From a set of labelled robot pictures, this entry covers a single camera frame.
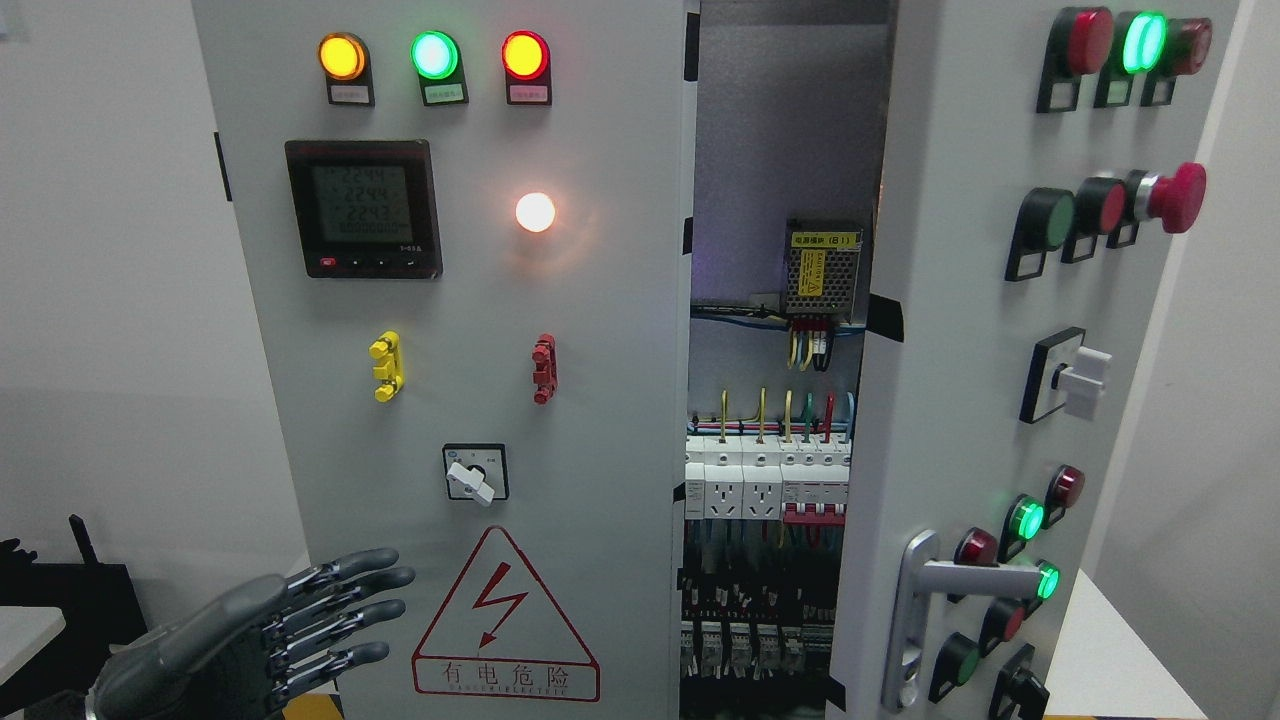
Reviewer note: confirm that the grey robotic left hand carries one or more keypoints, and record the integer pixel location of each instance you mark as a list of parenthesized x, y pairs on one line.
[(255, 648)]

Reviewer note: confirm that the grey cabinet door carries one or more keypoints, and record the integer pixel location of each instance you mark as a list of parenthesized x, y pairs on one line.
[(592, 473), (1010, 127)]

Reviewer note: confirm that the red high voltage warning sticker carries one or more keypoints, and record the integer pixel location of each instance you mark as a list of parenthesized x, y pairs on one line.
[(501, 633)]

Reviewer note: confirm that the black digital power meter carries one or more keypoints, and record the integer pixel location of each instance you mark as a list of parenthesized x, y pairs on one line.
[(365, 209)]

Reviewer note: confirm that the white breaker and socket row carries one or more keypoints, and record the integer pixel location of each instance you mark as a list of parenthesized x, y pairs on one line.
[(767, 479)]

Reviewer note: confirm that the green indicator lamp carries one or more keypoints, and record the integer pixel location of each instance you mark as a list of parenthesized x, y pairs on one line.
[(437, 60)]

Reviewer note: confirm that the red indicator lamp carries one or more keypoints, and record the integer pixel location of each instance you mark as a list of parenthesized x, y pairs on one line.
[(526, 61)]

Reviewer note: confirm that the metal mesh power supply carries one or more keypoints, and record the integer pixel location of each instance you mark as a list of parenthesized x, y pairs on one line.
[(822, 260)]

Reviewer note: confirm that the red mushroom emergency button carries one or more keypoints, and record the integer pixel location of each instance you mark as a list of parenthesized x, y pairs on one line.
[(1175, 199)]

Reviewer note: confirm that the silver door handle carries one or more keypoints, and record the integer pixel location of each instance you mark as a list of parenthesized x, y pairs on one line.
[(921, 575)]

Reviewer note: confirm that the white rotary switch right door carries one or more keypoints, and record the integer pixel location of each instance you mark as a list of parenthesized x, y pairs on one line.
[(1064, 374)]

